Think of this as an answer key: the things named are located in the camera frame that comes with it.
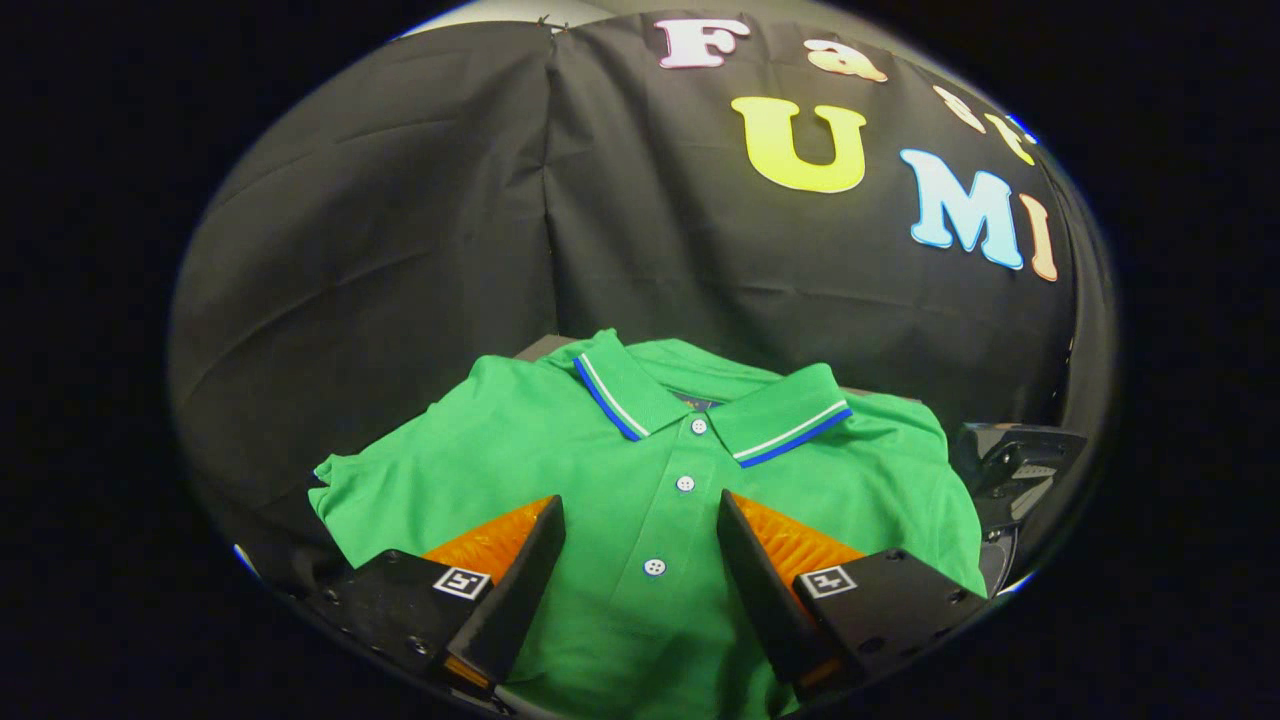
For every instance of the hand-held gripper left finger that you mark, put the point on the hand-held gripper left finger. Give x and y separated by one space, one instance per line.
520 570

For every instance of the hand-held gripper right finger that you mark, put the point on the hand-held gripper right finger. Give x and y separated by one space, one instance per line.
760 575

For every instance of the green polo shirt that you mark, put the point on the green polo shirt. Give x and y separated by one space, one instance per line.
600 470

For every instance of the grey washing machine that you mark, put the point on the grey washing machine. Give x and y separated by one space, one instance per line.
1002 560

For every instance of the black backdrop cloth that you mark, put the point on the black backdrop cloth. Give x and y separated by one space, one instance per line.
450 200

